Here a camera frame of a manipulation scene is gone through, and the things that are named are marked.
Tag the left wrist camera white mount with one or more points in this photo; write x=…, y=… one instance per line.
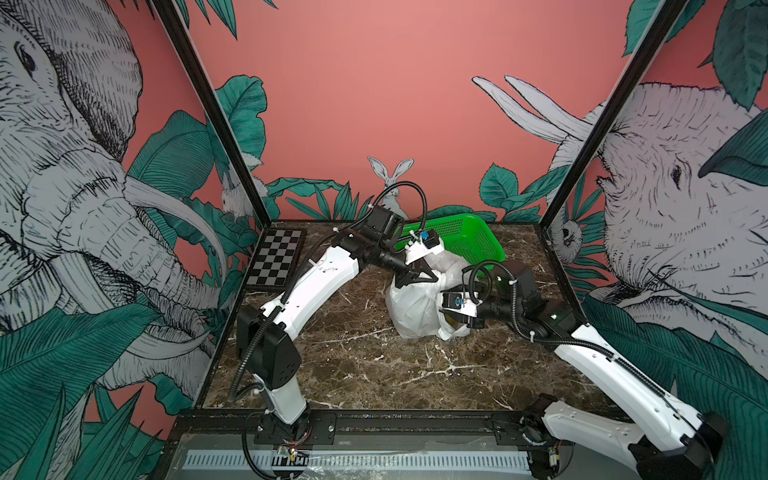
x=422, y=244

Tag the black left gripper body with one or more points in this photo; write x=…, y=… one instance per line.
x=410, y=272

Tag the white slotted cable duct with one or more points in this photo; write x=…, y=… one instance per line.
x=494, y=461

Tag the black white checkerboard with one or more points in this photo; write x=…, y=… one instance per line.
x=276, y=260

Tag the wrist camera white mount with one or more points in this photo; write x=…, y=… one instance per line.
x=422, y=244
x=457, y=304

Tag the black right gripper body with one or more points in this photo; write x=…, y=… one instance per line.
x=477, y=325

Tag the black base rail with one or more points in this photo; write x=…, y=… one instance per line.
x=327, y=426

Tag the white plastic bag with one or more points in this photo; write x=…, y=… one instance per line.
x=414, y=309

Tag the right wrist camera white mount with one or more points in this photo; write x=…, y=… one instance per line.
x=457, y=304

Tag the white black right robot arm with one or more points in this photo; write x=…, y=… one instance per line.
x=664, y=437

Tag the left black frame post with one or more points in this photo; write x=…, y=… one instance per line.
x=172, y=21

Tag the green plastic basket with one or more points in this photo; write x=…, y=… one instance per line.
x=468, y=236

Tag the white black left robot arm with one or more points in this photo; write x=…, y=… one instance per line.
x=269, y=359

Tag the right black frame post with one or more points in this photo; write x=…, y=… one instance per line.
x=661, y=23

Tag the black frame post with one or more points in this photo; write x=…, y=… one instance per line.
x=172, y=21
x=661, y=23

